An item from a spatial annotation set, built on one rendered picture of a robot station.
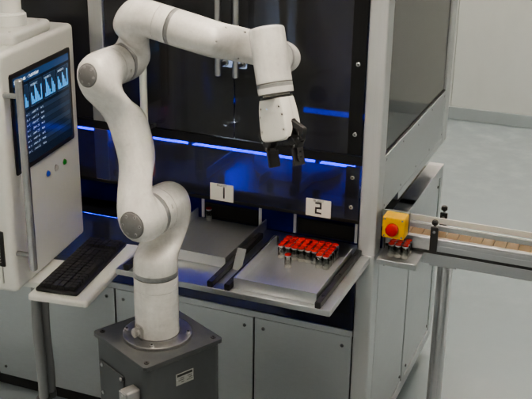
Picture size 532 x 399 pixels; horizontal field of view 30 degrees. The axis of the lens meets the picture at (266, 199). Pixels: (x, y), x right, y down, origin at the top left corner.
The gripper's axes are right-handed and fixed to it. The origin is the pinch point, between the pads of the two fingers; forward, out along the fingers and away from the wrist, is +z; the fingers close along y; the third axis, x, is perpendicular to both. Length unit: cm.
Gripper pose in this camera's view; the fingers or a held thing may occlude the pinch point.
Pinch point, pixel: (286, 161)
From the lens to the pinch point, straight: 231.5
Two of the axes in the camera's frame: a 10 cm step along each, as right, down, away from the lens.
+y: 6.0, -0.3, -8.0
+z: 1.5, 9.9, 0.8
